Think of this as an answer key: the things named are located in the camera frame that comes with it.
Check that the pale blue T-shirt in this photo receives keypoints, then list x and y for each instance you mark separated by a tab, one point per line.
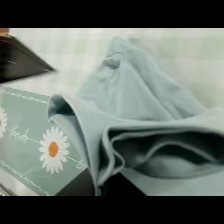
133	100

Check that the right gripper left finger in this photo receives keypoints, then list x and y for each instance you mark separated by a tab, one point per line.
81	185

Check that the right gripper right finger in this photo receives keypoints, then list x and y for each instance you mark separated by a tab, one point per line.
120	186

